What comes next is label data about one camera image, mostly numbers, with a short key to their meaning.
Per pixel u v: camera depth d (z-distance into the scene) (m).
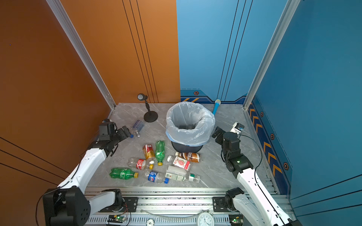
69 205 0.39
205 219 0.67
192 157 0.85
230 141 0.55
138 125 1.01
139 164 0.83
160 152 0.87
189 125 0.97
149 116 1.12
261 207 0.42
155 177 0.78
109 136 0.63
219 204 0.73
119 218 0.70
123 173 0.79
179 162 0.84
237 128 0.64
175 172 0.79
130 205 0.74
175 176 0.77
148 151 0.87
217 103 1.20
